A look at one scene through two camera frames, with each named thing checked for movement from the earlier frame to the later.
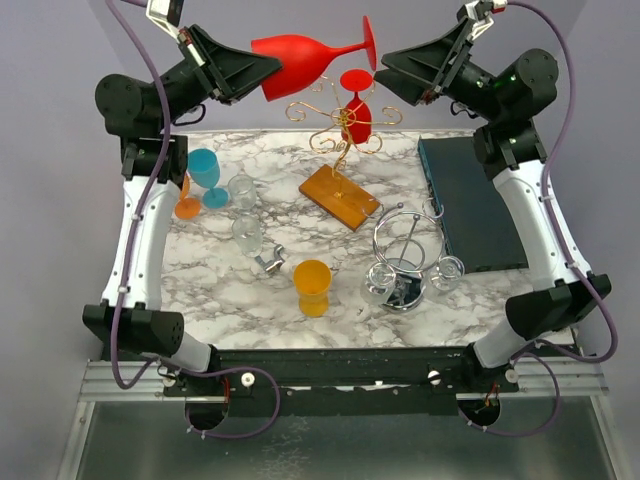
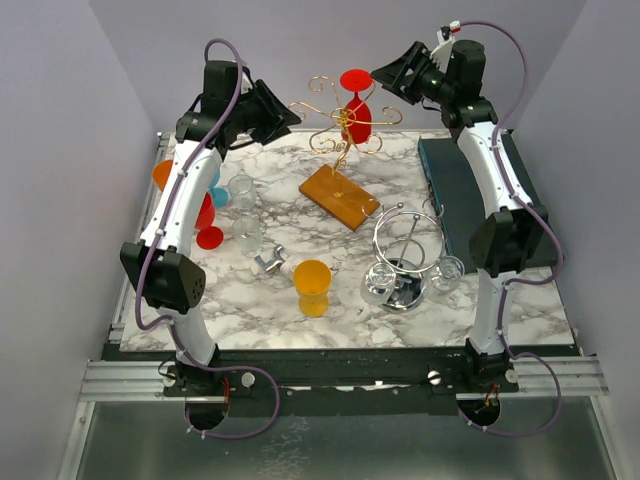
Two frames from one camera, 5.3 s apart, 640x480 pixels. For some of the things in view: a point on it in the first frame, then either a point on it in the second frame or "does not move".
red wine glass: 302,57 to 208,236
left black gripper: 224,72 to 275,116
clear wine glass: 243,191 does not move
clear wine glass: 248,235 does not move
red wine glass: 357,80 does not move
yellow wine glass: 312,281 does not move
